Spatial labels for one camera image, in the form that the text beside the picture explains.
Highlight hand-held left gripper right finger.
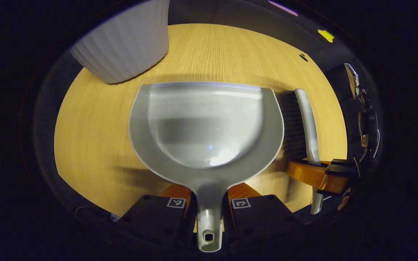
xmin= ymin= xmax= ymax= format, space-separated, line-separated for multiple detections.
xmin=223 ymin=182 xmax=306 ymax=251

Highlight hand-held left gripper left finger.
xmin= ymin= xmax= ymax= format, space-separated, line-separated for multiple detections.
xmin=118 ymin=184 xmax=197 ymax=250

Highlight small grey broom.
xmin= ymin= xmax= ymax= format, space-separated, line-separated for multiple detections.
xmin=278 ymin=88 xmax=324 ymax=215

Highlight grey plastic dustpan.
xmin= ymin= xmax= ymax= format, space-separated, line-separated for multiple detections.
xmin=128 ymin=82 xmax=285 ymax=253

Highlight white ribbed garbage bin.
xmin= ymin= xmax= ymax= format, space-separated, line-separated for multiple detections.
xmin=70 ymin=0 xmax=171 ymax=84

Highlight wooden desktop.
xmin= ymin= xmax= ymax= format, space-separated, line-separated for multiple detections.
xmin=54 ymin=24 xmax=348 ymax=232

